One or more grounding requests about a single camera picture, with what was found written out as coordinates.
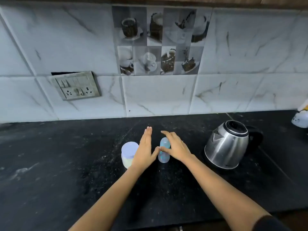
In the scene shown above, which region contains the person's right hand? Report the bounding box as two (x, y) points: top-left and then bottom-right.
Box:
(160, 130), (196, 164)

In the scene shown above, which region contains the person's left hand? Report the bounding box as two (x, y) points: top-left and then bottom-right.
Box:
(131, 126), (161, 173)

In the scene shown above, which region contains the lilac round jar lid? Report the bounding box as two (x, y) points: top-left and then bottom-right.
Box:
(121, 141), (139, 159)

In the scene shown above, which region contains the clear printed baby bottle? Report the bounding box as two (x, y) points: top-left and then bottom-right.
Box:
(158, 151), (170, 164)

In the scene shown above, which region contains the clear milk powder jar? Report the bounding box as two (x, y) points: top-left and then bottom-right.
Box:
(121, 154), (134, 169)

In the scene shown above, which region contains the steel electric kettle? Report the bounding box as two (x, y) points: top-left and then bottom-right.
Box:
(204, 120), (264, 170)

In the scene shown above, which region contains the person's left forearm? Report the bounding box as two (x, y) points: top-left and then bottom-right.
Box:
(68, 165), (143, 231)

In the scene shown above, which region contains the person's right forearm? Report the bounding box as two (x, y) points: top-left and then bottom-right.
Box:
(183, 154), (274, 231)

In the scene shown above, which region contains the black shirt sleeve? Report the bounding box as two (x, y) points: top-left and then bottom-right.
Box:
(252, 215), (292, 231)

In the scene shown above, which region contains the white appliance at right edge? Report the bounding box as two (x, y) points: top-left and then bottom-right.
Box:
(291, 110), (308, 129)

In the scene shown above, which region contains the dark wooden base cabinet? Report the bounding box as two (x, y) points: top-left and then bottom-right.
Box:
(125, 209), (308, 231)

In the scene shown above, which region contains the grey wall switch socket panel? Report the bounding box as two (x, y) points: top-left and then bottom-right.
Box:
(50, 71), (102, 101)

